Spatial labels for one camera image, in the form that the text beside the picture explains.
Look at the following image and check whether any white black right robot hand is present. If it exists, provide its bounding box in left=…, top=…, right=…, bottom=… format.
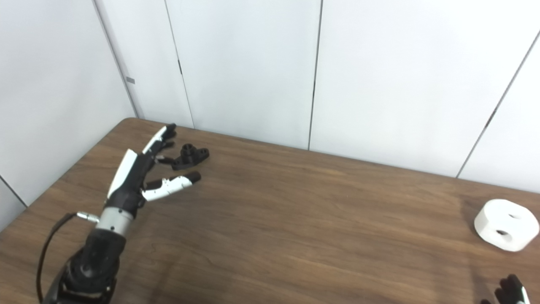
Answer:
left=481, top=274, right=531, bottom=304

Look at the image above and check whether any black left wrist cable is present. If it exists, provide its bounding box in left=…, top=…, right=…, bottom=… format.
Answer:
left=36, top=212, right=101, bottom=304

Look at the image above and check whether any round white piece with holes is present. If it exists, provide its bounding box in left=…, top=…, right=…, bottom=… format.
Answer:
left=474, top=199, right=540, bottom=252

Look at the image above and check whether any black flanged holder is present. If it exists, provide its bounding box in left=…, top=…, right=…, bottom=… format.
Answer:
left=171, top=144, right=210, bottom=171

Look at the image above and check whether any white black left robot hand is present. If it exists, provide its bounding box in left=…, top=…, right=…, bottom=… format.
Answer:
left=104, top=123, right=202, bottom=218

